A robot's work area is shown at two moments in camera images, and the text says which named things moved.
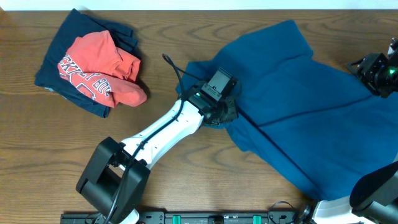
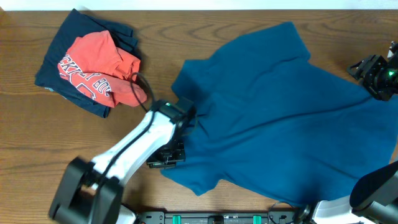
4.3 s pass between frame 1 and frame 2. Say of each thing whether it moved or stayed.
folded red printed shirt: stayed
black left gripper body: moved
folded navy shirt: stayed
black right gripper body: stayed
